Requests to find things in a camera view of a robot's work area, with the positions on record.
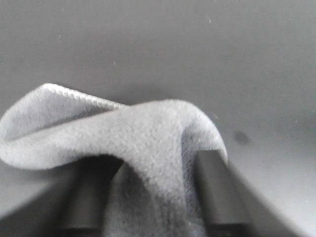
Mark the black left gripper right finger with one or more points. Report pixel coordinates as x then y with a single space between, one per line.
219 199

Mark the gray microfiber cloth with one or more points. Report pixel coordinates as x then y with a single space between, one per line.
153 195

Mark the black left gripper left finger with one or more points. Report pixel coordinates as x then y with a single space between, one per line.
85 208

